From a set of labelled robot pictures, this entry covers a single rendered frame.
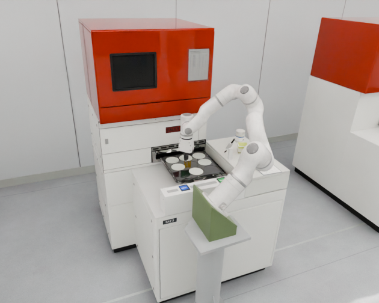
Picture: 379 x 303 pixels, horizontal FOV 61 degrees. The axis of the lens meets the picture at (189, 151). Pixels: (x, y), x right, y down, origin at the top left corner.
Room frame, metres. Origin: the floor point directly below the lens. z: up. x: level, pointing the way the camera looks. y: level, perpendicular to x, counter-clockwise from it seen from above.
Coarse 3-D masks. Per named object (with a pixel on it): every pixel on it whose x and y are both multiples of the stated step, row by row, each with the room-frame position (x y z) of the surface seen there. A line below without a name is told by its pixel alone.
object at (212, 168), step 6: (168, 156) 2.19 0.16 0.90; (174, 156) 2.19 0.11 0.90; (192, 156) 2.20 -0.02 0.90; (180, 162) 2.10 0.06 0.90; (186, 162) 2.10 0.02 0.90; (192, 162) 2.11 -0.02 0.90; (198, 162) 2.11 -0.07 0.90; (186, 168) 2.01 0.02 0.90; (204, 168) 2.02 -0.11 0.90; (210, 168) 2.03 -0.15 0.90; (216, 168) 2.03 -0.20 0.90; (174, 174) 1.92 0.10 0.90; (180, 174) 1.93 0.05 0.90; (186, 174) 1.93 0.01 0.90; (192, 174) 1.93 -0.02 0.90; (204, 174) 1.94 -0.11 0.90
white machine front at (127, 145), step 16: (112, 128) 2.07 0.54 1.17; (128, 128) 2.12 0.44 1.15; (144, 128) 2.16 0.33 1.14; (160, 128) 2.21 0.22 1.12; (112, 144) 2.07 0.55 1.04; (128, 144) 2.11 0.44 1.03; (144, 144) 2.16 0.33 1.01; (160, 144) 2.21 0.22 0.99; (112, 160) 2.07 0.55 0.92; (128, 160) 2.11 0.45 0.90; (144, 160) 2.16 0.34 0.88
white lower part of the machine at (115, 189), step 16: (96, 160) 2.45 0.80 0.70; (96, 176) 2.62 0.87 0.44; (112, 176) 2.06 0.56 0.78; (128, 176) 2.11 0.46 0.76; (112, 192) 2.06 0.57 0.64; (128, 192) 2.11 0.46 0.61; (112, 208) 2.05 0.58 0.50; (128, 208) 2.10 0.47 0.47; (112, 224) 2.05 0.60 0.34; (128, 224) 2.10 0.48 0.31; (112, 240) 2.04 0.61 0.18; (128, 240) 2.09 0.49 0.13
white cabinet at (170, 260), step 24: (144, 216) 1.78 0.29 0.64; (168, 216) 1.58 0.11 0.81; (192, 216) 1.64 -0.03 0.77; (240, 216) 1.78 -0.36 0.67; (264, 216) 1.86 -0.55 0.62; (144, 240) 1.81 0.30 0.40; (168, 240) 1.57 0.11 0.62; (264, 240) 1.87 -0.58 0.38; (144, 264) 1.84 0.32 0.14; (168, 264) 1.57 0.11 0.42; (192, 264) 1.64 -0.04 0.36; (240, 264) 1.80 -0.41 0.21; (264, 264) 1.89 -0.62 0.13; (168, 288) 1.57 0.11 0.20; (192, 288) 1.64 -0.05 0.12
